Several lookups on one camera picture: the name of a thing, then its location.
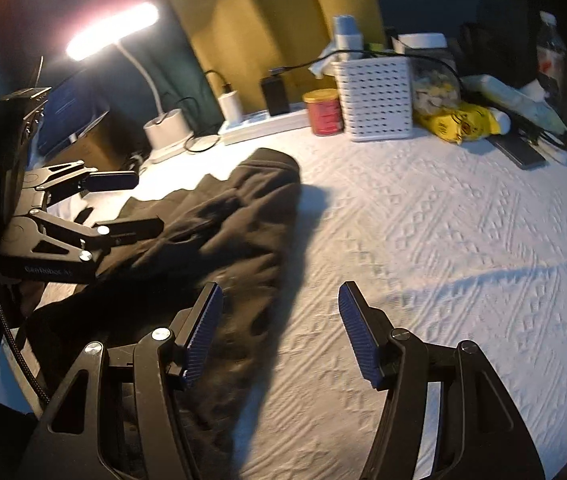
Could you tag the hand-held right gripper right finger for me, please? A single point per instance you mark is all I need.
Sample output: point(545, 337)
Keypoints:
point(358, 340)

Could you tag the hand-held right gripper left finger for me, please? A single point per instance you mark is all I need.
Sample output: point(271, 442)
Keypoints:
point(203, 340)

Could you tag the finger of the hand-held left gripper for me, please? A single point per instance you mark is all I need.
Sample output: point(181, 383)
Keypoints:
point(133, 227)
point(113, 180)

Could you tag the dark olive shirt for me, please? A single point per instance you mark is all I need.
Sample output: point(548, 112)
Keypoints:
point(223, 220)

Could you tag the brown cardboard box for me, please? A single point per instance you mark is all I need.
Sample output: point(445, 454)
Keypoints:
point(108, 145)

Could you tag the white desk lamp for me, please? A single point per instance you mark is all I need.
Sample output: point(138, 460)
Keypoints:
point(168, 130)

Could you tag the white textured blanket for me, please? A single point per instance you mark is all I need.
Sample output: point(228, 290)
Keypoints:
point(438, 260)

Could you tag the teal curtain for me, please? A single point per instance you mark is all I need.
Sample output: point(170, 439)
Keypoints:
point(173, 75)

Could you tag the white charger adapter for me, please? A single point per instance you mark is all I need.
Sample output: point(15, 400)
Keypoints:
point(231, 105)

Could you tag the white power strip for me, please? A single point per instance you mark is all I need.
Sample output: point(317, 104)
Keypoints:
point(263, 125)

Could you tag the black charger adapter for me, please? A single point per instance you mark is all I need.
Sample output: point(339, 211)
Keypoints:
point(276, 95)

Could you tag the yellow curtain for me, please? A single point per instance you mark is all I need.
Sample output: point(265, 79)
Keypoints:
point(263, 20)

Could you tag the red tin can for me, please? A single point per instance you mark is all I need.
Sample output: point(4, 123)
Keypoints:
point(324, 112)

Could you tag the yellow snack packet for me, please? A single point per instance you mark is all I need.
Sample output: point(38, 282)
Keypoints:
point(453, 122)

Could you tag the white perforated basket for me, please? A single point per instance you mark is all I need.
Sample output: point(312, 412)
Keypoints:
point(373, 100)

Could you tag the black smartphone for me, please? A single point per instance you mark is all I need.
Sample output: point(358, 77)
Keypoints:
point(518, 152)

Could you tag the clear jar white lid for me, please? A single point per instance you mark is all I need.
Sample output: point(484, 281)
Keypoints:
point(428, 85)

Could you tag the white wet wipes pack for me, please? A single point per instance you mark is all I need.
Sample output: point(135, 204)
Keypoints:
point(513, 97)

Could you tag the plastic water bottle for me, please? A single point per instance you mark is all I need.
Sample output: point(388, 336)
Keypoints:
point(548, 50)

